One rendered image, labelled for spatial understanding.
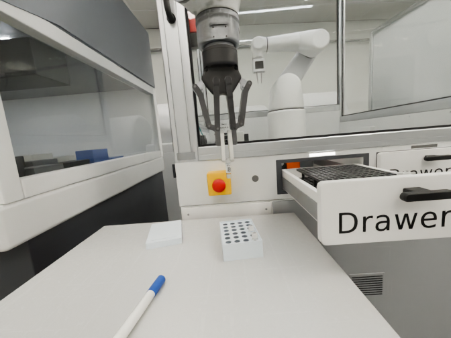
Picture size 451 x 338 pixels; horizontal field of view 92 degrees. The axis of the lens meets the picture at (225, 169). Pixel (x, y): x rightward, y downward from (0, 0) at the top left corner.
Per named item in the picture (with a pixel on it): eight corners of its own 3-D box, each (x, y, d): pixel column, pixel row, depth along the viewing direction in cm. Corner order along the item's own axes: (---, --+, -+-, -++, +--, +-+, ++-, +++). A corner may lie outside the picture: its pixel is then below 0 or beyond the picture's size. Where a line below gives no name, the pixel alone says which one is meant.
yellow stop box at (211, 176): (231, 195, 66) (229, 172, 64) (208, 196, 66) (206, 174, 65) (231, 191, 71) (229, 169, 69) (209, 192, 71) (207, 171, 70)
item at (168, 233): (182, 243, 54) (181, 237, 54) (145, 249, 53) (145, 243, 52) (181, 224, 67) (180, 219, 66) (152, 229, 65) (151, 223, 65)
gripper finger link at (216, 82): (219, 76, 45) (213, 76, 45) (220, 131, 46) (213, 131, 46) (219, 81, 48) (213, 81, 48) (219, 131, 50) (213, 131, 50)
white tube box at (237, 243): (263, 257, 45) (262, 240, 45) (223, 261, 45) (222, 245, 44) (252, 231, 58) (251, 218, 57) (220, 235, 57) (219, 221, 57)
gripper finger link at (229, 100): (223, 80, 49) (229, 80, 49) (229, 131, 50) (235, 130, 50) (223, 76, 45) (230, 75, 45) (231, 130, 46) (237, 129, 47)
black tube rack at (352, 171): (413, 207, 46) (414, 177, 45) (329, 213, 46) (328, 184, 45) (353, 184, 68) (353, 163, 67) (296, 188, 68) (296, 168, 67)
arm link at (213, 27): (241, 6, 41) (243, 40, 42) (235, 30, 50) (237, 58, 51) (193, 8, 40) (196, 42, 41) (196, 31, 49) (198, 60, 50)
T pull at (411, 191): (456, 199, 32) (457, 190, 32) (404, 202, 32) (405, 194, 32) (433, 192, 35) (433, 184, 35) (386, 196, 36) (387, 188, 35)
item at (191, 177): (497, 183, 69) (502, 137, 67) (179, 206, 72) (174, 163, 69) (342, 155, 163) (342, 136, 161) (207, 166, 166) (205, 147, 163)
